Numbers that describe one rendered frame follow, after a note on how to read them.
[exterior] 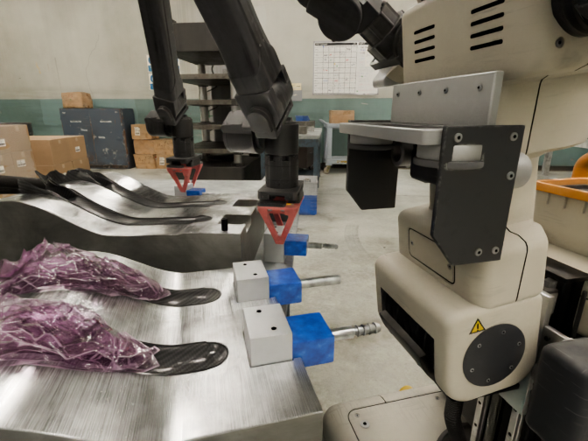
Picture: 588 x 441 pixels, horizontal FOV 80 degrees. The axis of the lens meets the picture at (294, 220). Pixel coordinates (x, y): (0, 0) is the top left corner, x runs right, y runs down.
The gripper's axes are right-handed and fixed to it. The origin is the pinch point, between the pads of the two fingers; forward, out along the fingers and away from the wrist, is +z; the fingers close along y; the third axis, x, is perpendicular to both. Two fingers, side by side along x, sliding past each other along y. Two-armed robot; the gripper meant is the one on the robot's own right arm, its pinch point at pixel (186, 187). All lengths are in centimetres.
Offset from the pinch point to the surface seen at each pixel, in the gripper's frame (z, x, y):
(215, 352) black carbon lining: -3, 37, 70
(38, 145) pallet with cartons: 29, -319, -266
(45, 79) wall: -60, -562, -552
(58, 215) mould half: -8, 6, 52
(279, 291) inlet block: -3, 41, 59
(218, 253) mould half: -3, 29, 49
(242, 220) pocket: -4.9, 30.0, 39.5
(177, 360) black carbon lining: -3, 34, 71
